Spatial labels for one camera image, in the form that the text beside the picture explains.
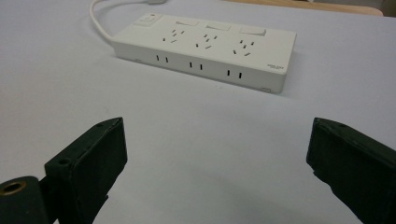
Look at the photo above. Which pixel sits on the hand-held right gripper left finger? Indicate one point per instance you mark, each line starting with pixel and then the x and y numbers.
pixel 90 165

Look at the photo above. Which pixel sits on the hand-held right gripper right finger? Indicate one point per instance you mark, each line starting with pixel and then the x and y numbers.
pixel 358 161

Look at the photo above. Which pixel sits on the white power strip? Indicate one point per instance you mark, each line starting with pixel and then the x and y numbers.
pixel 214 53

